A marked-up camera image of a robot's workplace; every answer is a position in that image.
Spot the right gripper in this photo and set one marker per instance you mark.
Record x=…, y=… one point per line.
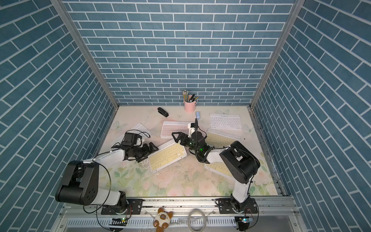
x=187, y=138

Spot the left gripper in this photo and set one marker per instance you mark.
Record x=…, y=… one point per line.
x=146, y=151

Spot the yellow keyboard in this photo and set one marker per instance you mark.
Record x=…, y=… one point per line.
x=219, y=168
x=219, y=139
x=167, y=154

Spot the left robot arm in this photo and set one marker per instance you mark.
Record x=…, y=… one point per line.
x=80, y=182

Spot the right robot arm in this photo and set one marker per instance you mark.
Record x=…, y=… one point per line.
x=241, y=163

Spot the pink keyboard far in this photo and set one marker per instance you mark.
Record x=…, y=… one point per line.
x=168, y=127

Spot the white keyboard left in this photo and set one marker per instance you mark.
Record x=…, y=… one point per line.
x=137, y=129

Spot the white keyboard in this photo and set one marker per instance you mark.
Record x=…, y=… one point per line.
x=137, y=129
x=225, y=122

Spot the pink pen cup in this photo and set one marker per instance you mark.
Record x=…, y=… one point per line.
x=190, y=106

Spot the black stapler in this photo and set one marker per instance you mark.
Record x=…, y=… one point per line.
x=162, y=112

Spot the white keyboard right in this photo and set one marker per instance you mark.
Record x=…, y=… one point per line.
x=225, y=122

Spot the plush toy cat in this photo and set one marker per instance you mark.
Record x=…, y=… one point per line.
x=162, y=219

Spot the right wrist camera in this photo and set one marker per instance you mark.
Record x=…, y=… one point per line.
x=193, y=130

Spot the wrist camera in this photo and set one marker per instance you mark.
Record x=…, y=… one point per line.
x=132, y=140
x=193, y=130

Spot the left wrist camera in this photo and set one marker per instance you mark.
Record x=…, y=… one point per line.
x=132, y=140

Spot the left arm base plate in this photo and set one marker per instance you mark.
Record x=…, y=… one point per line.
x=129, y=207

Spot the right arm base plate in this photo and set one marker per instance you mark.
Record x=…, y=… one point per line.
x=232, y=206

